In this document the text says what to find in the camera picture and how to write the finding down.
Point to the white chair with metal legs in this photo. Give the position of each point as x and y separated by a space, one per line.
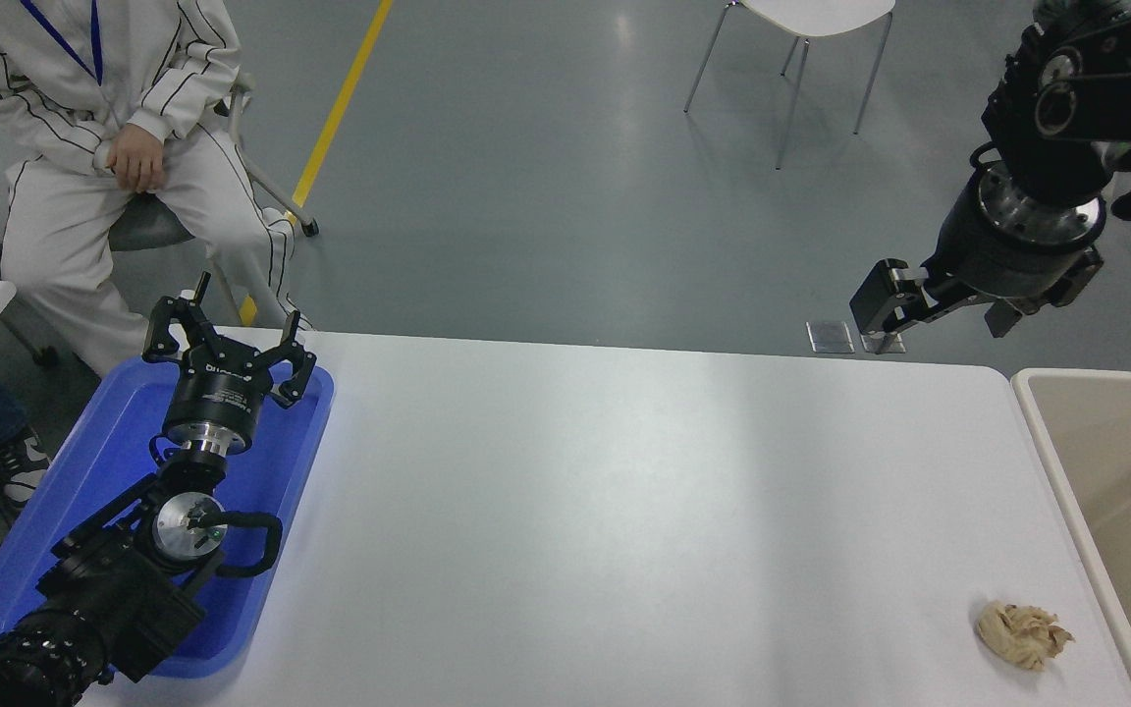
821 15

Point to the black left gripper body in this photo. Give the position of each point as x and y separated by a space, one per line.
217 393

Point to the large pale bin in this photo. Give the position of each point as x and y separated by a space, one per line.
1115 491

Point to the crumpled tan paper ball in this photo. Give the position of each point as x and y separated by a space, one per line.
1017 633

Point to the metal floor plate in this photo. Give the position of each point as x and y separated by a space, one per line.
829 340
897 345

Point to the person's left hand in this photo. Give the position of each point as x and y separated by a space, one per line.
136 159

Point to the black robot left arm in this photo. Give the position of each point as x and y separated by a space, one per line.
114 589

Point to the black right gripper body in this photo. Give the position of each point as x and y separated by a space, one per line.
997 255

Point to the blue plastic tray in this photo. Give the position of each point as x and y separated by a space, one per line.
266 481

